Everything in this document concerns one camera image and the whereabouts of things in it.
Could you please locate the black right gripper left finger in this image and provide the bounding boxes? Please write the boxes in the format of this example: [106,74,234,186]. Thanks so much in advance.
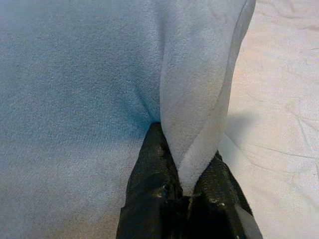
[116,121,191,239]

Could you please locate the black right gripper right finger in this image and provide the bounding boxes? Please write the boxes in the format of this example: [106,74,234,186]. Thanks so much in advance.
[189,149,264,239]

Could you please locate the grey plush pillow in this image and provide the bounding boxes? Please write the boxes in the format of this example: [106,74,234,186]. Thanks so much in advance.
[0,0,257,239]

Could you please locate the white quilted mattress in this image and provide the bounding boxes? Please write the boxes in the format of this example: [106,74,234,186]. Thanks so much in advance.
[218,0,319,239]

